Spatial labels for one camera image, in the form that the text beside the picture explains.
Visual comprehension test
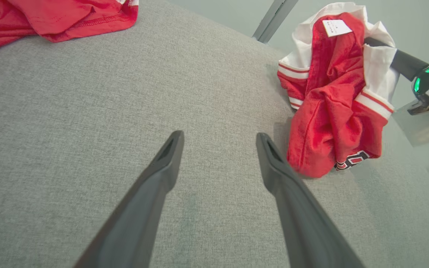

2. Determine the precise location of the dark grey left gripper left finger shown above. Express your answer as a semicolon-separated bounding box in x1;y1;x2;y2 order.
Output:
74;130;185;268

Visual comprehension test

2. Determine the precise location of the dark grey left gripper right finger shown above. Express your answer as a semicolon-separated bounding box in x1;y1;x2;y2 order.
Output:
256;132;366;268

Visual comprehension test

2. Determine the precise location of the red white lettered sports garment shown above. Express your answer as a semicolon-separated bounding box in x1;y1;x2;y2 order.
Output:
277;2;400;178

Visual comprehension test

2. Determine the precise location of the red garment with white trim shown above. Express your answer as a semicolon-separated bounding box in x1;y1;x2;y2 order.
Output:
0;0;139;60

